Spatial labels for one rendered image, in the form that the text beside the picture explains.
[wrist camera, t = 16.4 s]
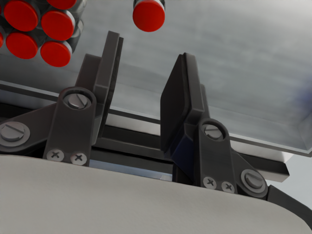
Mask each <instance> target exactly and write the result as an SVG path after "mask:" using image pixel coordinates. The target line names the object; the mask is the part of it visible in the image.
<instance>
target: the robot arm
mask: <svg viewBox="0 0 312 234"><path fill-rule="evenodd" d="M123 40H124V39H123V38H122V37H120V34H119V33H116V32H112V31H108V35H107V38H106V42H105V46H104V50H103V54H102V57H99V56H95V55H91V54H87V53H86V54H85V57H84V60H83V63H82V66H81V69H80V72H79V74H78V78H77V81H76V83H75V86H73V87H68V88H65V89H63V90H62V91H61V92H60V94H59V96H58V100H57V103H54V104H51V105H48V106H45V107H42V108H39V109H37V110H33V111H31V112H28V113H25V114H22V115H19V116H16V117H13V118H10V119H8V120H5V121H2V122H0V234H312V210H311V209H310V208H308V207H307V206H306V205H304V204H302V203H301V202H299V201H297V200H296V199H294V198H292V197H291V196H289V195H288V194H286V193H284V192H283V191H281V190H279V189H278V188H276V187H274V186H273V185H271V184H270V185H269V186H268V185H267V182H266V180H265V179H264V177H263V176H262V175H261V174H260V173H259V172H258V171H257V170H256V169H255V168H254V167H253V166H251V165H250V164H249V163H248V162H247V161H246V160H245V159H244V158H243V157H241V156H240V155H239V154H238V153H237V152H236V151H235V150H234V149H233V148H232V147H231V144H230V137H229V133H228V130H227V128H226V127H225V126H224V125H223V124H222V123H220V122H219V121H217V120H215V119H212V118H210V112H209V107H208V100H207V95H206V90H205V86H204V84H200V79H199V72H198V67H197V61H196V56H195V55H193V54H189V53H186V52H184V53H183V55H182V54H179V56H178V58H177V60H176V62H175V65H174V67H173V69H172V72H171V74H170V76H169V79H168V81H167V83H166V85H165V87H164V90H163V92H162V95H161V99H160V150H161V151H163V152H164V159H168V160H172V161H173V162H174V164H173V170H172V181H171V182H170V181H165V180H159V179H154V178H149V177H144V176H138V175H131V174H126V173H121V172H115V171H110V170H105V169H97V168H92V167H89V164H90V156H91V146H92V145H95V143H96V140H97V138H100V139H101V138H102V134H103V131H104V126H105V123H106V119H107V116H108V112H109V109H110V105H111V101H112V98H113V94H114V90H115V86H116V80H117V73H118V68H119V62H120V57H121V51H122V46H123Z"/></svg>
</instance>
